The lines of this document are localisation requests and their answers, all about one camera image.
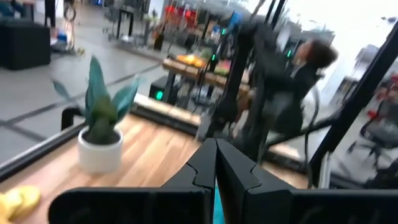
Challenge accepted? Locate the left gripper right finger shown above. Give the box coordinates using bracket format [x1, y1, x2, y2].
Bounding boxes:
[216, 139, 398, 224]

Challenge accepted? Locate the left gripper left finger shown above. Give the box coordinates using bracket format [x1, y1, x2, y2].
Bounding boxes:
[48, 138, 218, 224]

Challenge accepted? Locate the teal microfiber towel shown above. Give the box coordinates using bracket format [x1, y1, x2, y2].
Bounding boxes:
[213, 183, 226, 224]

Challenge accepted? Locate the yellow microfiber towel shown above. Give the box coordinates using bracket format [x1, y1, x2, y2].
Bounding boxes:
[0, 185, 42, 224]

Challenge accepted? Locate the potted plant in white pot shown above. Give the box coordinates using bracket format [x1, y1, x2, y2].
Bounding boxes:
[51, 55, 141, 174]

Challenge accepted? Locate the black box with green light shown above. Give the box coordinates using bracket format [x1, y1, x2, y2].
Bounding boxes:
[148, 75, 177, 105]

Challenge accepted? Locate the wooden workbench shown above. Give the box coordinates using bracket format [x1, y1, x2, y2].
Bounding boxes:
[161, 54, 252, 97]

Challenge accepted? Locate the black office chair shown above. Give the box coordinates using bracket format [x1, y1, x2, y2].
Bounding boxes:
[346, 99, 398, 170]

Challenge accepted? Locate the person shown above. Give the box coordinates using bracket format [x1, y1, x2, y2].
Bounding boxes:
[290, 39, 340, 103]

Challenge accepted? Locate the black cabinet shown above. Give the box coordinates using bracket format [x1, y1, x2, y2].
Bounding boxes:
[0, 19, 52, 71]

